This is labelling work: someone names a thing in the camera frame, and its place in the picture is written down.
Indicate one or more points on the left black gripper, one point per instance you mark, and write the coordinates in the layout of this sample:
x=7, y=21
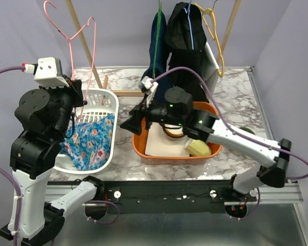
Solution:
x=74, y=89

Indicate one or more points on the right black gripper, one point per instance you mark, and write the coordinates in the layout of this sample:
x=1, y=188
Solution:
x=132, y=124

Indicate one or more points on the floral blue skirt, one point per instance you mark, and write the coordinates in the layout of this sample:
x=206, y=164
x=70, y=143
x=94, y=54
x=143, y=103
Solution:
x=88, y=144

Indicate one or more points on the dark blue denim skirt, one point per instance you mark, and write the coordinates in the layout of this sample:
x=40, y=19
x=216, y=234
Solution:
x=162, y=56

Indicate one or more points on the green hanger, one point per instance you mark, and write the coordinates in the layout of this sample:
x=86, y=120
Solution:
x=157, y=39

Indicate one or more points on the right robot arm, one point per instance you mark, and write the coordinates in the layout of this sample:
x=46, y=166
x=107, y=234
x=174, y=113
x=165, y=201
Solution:
x=272, y=156

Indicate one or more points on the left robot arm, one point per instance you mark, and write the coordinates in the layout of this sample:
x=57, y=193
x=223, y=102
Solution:
x=45, y=115

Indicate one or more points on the light blue hanger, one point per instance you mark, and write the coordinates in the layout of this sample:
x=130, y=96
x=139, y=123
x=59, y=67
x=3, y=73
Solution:
x=187, y=12

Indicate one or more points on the yellow hanger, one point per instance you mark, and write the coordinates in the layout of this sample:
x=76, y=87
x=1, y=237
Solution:
x=213, y=33

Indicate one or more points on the orange plastic tub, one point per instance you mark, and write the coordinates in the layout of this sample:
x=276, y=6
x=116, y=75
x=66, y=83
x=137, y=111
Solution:
x=143, y=151

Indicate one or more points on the white laundry basket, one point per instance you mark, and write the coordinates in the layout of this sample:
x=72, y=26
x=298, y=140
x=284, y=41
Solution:
x=100, y=103

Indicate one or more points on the white square plate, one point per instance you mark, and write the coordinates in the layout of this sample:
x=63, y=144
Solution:
x=158, y=144

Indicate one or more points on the white bowl with dark rim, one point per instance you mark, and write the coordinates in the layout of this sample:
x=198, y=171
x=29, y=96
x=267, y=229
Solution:
x=173, y=132

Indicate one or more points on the wooden clothes rack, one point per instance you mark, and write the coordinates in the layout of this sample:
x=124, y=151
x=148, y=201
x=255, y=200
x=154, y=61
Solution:
x=77, y=25

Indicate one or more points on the yellow cup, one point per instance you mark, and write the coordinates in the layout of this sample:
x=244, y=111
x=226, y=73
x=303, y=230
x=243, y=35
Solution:
x=197, y=148

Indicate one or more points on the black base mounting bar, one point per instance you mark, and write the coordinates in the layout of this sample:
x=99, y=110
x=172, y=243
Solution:
x=184, y=196

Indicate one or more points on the grey white garment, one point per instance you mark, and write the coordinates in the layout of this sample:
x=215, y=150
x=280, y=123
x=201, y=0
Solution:
x=210, y=68

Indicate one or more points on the black garment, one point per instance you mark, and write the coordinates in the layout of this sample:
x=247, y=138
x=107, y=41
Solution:
x=178, y=40

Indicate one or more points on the green bowl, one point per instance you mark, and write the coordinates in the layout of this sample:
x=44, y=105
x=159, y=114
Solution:
x=246, y=130

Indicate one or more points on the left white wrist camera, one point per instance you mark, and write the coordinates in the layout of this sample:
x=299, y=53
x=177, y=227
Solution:
x=47, y=72

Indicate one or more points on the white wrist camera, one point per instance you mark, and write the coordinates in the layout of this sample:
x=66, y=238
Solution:
x=149, y=88
x=47, y=72

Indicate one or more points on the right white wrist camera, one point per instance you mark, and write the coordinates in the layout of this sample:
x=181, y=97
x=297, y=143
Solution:
x=149, y=88

